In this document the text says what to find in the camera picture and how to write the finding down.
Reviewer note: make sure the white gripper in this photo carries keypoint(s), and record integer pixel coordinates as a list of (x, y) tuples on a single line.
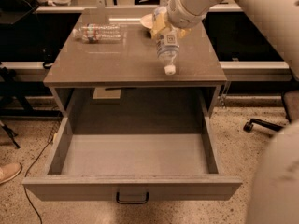
[(183, 11)]

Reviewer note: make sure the blue plastic bottle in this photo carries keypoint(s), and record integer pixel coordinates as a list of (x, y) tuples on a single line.
[(167, 48)]

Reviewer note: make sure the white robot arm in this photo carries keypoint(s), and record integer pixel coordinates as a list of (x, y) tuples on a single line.
[(277, 20)]

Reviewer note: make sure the grey cabinet with counter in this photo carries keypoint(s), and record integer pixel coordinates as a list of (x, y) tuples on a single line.
[(121, 87)]

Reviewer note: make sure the clear plastic water bottle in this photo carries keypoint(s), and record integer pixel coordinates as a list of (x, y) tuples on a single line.
[(98, 33)]

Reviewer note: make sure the open grey drawer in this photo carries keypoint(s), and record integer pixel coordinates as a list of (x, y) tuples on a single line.
[(170, 157)]

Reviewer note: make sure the white paper bowl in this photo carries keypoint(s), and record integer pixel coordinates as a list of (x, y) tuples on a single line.
[(146, 21)]

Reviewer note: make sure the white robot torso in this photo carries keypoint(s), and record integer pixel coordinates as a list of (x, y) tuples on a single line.
[(275, 190)]

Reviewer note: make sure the tan shoe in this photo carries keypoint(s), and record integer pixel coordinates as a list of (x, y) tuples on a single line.
[(9, 171)]

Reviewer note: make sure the black drawer handle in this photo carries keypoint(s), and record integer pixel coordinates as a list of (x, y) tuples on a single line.
[(132, 199)]

